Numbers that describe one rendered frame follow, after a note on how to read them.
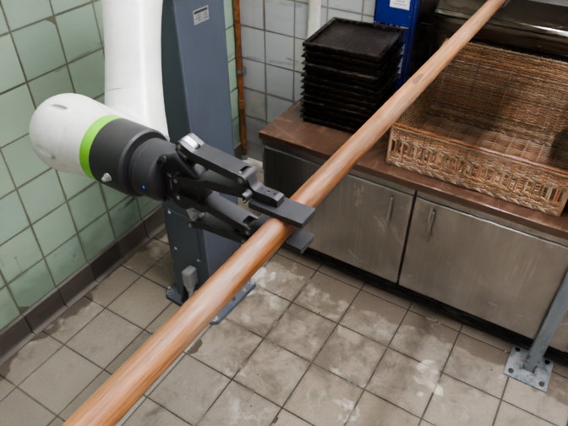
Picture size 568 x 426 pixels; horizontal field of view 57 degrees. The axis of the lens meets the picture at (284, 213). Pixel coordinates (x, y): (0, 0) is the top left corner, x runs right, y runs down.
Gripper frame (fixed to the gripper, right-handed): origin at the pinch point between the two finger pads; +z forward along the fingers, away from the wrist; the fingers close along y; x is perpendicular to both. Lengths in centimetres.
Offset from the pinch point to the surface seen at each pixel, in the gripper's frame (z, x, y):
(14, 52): -120, -45, 24
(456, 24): -24, -154, 30
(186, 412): -50, -21, 120
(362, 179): -31, -100, 68
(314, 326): -32, -73, 120
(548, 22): 5, -153, 24
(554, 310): 38, -95, 87
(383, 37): -43, -134, 33
